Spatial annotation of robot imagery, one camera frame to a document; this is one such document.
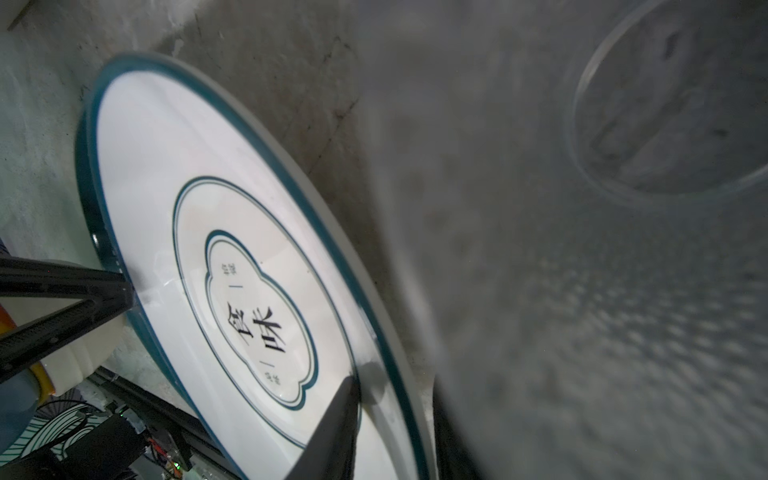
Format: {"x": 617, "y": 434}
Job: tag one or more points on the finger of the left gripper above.
{"x": 92, "y": 298}

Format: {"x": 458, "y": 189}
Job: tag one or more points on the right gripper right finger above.
{"x": 454, "y": 462}

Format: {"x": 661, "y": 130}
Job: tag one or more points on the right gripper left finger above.
{"x": 330, "y": 452}

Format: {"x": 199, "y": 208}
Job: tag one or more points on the black text white plate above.
{"x": 249, "y": 295}

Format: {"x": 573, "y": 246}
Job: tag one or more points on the white bowl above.
{"x": 68, "y": 366}

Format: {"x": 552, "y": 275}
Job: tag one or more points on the clear plastic cup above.
{"x": 574, "y": 200}

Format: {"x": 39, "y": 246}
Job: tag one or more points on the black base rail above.
{"x": 141, "y": 425}

